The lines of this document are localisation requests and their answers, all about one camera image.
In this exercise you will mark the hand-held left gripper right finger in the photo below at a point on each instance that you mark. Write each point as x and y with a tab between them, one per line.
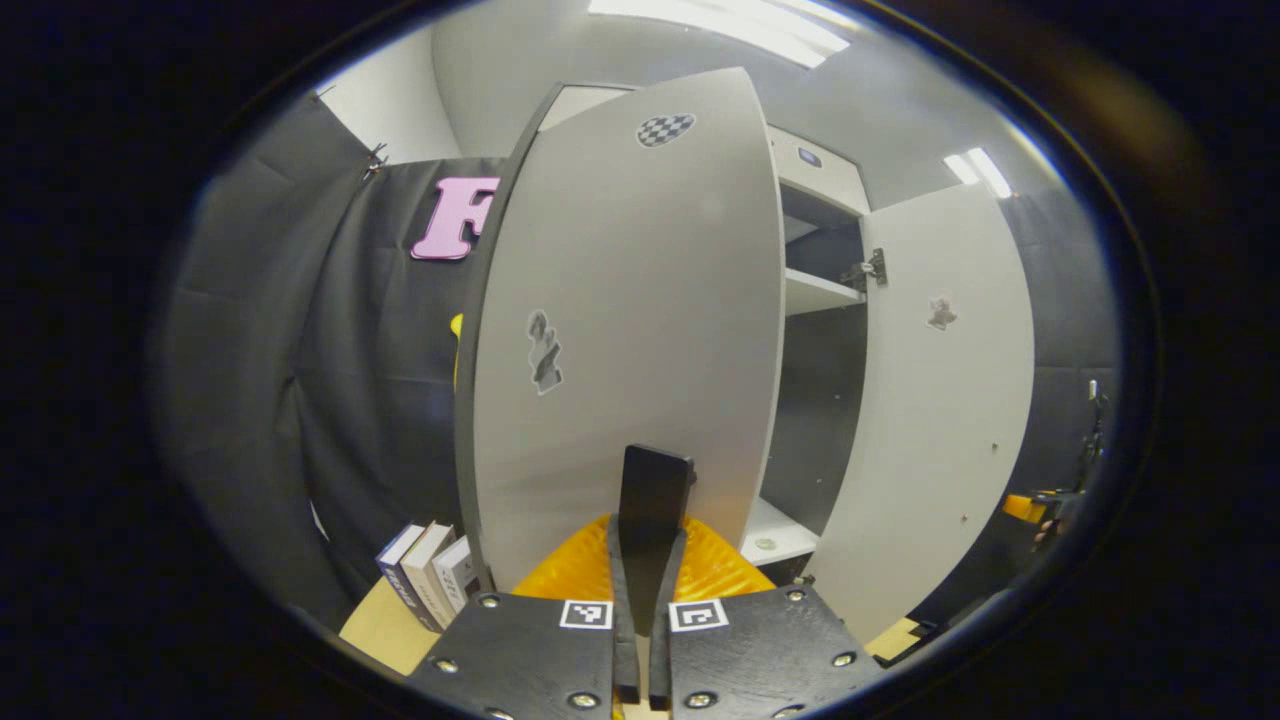
660	670

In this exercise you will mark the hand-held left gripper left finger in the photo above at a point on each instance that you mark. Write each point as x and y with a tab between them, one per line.
625	660

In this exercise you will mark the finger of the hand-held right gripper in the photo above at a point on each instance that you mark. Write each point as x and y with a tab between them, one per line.
1022	507

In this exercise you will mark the grey cabinet door dice stickers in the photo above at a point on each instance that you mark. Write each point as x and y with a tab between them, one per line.
930	450

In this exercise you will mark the grey double-door shoe cabinet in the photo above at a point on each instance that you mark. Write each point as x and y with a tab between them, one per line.
815	420

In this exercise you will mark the grey cabinet door checkered sticker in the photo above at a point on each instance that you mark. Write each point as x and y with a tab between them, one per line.
640	300

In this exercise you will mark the white cabinet shelf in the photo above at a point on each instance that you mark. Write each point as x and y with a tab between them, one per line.
815	292
780	535

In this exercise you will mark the grey cabinet drawer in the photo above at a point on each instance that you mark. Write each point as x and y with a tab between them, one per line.
830	180

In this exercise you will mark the white book dark cover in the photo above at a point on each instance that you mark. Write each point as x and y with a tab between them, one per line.
455	575

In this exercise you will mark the beige book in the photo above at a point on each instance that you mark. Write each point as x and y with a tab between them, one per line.
430	580

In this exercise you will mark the dark blue book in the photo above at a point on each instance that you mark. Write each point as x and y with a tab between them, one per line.
398	580

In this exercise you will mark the small ceiling light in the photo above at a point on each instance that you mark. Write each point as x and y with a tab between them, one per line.
980	172

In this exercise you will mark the black backdrop cloth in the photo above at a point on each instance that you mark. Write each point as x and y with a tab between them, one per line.
380	400

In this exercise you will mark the large ceiling light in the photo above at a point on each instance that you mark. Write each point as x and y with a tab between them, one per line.
740	25

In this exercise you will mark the metal cloth clip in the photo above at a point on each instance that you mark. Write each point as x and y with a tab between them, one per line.
376	160

